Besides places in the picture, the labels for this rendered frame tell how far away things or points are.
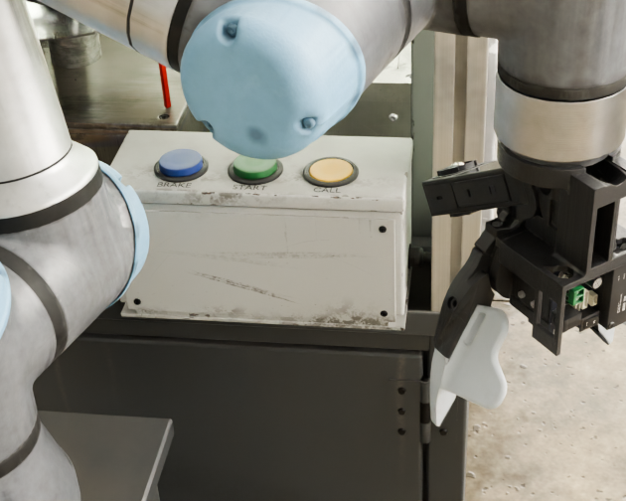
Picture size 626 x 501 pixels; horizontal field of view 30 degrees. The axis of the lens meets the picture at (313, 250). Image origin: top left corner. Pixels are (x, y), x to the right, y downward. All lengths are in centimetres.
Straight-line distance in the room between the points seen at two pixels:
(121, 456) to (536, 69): 54
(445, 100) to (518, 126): 36
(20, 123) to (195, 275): 30
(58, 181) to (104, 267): 8
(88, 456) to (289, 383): 29
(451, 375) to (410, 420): 50
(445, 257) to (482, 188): 37
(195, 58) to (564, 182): 24
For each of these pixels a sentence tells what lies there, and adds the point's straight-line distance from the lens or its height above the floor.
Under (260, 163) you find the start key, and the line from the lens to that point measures 108.
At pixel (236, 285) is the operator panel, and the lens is 112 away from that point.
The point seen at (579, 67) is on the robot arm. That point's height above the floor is 117.
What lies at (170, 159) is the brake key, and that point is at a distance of 110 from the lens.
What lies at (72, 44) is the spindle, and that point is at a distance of 142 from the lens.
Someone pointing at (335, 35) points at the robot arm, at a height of 123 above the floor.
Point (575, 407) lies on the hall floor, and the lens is 217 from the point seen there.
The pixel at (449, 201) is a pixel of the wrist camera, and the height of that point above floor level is 104.
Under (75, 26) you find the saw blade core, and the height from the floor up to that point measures 95.
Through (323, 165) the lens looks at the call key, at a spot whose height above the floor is 90.
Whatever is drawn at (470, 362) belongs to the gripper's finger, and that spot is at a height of 97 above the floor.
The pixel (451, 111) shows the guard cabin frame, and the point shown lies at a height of 97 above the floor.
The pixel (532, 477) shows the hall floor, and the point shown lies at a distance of 204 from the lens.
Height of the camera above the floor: 146
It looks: 35 degrees down
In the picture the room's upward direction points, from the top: 3 degrees counter-clockwise
